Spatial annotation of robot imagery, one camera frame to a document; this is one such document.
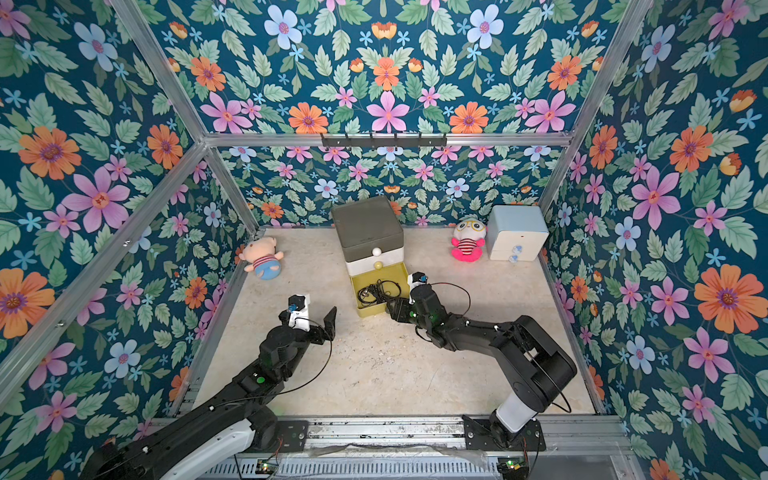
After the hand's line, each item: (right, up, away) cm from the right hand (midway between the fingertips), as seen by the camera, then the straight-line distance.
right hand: (393, 302), depth 89 cm
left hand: (-19, +1, -9) cm, 21 cm away
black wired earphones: (-10, +2, +11) cm, 15 cm away
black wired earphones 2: (-5, +2, +10) cm, 11 cm away
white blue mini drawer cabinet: (+41, +22, +10) cm, 47 cm away
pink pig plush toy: (-48, +15, +16) cm, 52 cm away
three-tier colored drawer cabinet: (-7, +19, 0) cm, 21 cm away
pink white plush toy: (+27, +20, +20) cm, 39 cm away
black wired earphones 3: (-6, +5, +12) cm, 14 cm away
